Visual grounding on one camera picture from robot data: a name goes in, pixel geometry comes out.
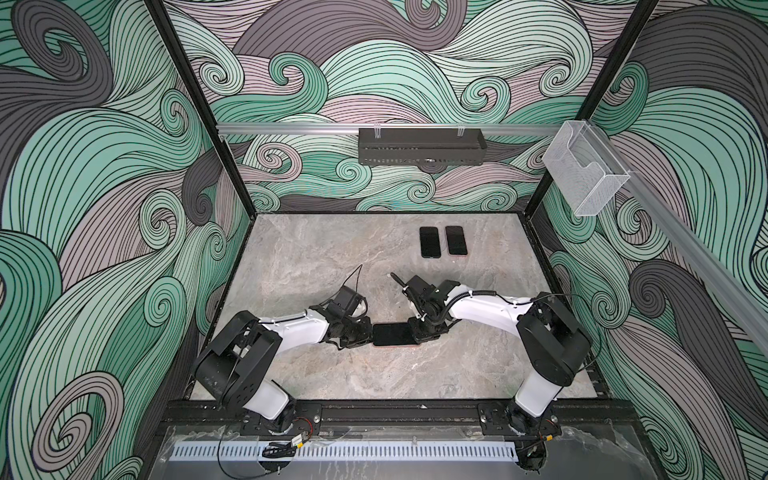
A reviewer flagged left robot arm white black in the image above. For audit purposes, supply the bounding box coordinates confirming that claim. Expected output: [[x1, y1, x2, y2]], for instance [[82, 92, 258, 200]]
[[193, 286, 373, 430]]

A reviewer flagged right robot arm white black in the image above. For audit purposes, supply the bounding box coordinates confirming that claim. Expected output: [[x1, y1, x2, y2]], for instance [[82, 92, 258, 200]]
[[389, 273, 593, 421]]

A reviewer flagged black wall tray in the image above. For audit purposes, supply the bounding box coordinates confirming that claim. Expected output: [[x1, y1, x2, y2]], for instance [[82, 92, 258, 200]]
[[357, 127, 488, 167]]

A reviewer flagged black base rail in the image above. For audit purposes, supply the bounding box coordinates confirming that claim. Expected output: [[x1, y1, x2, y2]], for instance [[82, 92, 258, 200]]
[[161, 398, 638, 432]]

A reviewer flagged white slotted cable duct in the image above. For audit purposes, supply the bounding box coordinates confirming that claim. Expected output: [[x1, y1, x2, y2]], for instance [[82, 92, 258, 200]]
[[170, 441, 518, 462]]

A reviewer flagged clear plastic wall holder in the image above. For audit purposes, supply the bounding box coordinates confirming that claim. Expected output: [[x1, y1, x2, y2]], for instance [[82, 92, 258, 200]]
[[543, 120, 630, 217]]

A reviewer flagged aluminium rail back wall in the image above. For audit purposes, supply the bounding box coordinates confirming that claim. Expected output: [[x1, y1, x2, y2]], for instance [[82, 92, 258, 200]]
[[216, 122, 561, 137]]

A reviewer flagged aluminium rail wall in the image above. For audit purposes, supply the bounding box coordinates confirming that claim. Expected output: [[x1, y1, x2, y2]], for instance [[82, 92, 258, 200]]
[[589, 124, 767, 352], [216, 122, 561, 137]]

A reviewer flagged aluminium rail right wall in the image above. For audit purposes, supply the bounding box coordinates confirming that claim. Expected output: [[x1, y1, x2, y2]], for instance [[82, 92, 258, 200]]
[[589, 124, 767, 352]]

